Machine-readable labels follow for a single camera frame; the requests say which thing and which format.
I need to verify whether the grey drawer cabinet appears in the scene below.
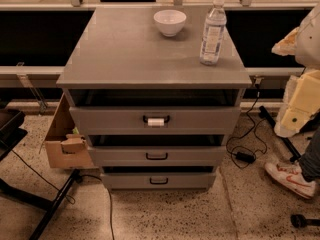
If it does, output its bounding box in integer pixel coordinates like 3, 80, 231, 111
57, 6, 251, 175

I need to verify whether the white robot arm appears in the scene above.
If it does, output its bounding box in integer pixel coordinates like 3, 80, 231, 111
272, 4, 320, 137

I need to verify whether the grey middle drawer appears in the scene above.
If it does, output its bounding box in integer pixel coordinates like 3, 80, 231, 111
89, 146, 226, 167

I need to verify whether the black stand leg right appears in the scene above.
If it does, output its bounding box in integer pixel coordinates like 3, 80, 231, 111
258, 105, 302, 163

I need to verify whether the white ceramic bowl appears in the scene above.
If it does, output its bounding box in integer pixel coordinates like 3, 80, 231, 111
153, 10, 187, 37

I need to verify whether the grey bottom drawer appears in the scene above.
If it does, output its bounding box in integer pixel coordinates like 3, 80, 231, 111
101, 173, 216, 190

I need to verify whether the black floor cable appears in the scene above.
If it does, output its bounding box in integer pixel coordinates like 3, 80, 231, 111
79, 173, 116, 240

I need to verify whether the black caster wheel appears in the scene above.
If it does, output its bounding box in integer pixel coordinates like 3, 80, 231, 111
290, 214, 320, 228

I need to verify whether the dark trouser leg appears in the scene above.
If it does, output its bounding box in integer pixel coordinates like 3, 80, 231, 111
299, 127, 320, 182

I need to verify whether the brown cardboard box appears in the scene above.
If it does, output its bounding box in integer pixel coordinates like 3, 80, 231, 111
44, 96, 94, 169

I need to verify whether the grey drawer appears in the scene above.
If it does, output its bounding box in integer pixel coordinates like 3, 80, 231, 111
70, 107, 240, 135
101, 173, 216, 190
89, 146, 226, 167

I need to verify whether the clear plastic water bottle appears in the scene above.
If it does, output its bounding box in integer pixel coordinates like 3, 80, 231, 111
200, 0, 227, 65

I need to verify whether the black stand left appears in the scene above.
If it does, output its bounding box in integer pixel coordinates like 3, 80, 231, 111
0, 109, 80, 240

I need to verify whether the grey top drawer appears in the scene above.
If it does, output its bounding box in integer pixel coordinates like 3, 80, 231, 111
70, 107, 240, 135

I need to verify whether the white and red sneaker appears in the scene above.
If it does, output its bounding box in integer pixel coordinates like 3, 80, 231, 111
264, 162, 317, 199

